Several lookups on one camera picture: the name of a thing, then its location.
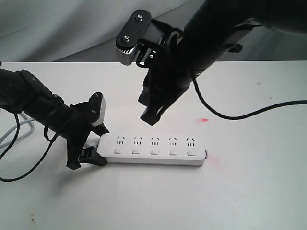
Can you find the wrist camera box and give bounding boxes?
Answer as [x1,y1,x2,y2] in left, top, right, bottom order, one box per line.
[115,10,152,66]
[87,92,106,127]

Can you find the white five-outlet power strip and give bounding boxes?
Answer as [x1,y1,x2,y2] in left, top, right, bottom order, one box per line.
[97,133,208,166]

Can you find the grey backdrop cloth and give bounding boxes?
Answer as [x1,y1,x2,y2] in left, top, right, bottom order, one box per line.
[0,0,307,63]

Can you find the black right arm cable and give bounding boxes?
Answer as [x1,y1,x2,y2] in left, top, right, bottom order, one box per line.
[165,19,307,120]

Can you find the white power cord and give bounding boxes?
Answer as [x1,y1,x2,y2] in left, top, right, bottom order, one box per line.
[0,114,35,154]

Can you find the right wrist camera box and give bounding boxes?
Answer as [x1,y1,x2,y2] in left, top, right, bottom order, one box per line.
[115,10,152,66]

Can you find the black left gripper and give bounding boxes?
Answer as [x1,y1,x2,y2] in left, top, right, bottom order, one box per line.
[63,102,109,170]

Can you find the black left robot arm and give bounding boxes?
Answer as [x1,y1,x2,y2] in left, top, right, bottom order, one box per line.
[0,69,108,170]

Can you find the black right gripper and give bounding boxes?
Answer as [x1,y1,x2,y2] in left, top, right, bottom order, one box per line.
[136,20,184,125]

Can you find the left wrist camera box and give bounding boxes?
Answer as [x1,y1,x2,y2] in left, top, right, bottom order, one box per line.
[87,92,106,127]

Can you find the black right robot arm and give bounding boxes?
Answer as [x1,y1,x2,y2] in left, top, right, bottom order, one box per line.
[139,0,307,125]

